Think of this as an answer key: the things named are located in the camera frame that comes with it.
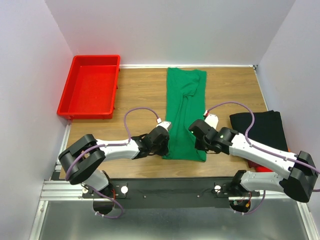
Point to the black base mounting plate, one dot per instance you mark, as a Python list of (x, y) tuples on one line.
[(170, 193)]

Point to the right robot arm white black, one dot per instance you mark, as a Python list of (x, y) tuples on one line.
[(292, 174)]

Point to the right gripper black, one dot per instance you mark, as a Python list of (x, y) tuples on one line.
[(198, 146)]

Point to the black folded t shirt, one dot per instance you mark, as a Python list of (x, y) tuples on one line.
[(267, 128)]

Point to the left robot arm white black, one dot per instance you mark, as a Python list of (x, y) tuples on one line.
[(81, 160)]

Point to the dark red folded t shirt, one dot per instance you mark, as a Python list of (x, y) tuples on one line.
[(252, 164)]

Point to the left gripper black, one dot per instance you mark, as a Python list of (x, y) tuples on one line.
[(165, 150)]

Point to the red plastic bin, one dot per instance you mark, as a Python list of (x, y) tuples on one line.
[(90, 89)]

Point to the green polo shirt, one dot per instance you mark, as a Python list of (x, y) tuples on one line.
[(185, 103)]

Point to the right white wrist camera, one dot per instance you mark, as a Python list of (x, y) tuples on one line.
[(211, 119)]

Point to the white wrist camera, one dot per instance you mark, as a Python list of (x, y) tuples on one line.
[(211, 119), (164, 124)]

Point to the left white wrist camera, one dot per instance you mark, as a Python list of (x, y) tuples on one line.
[(164, 124)]

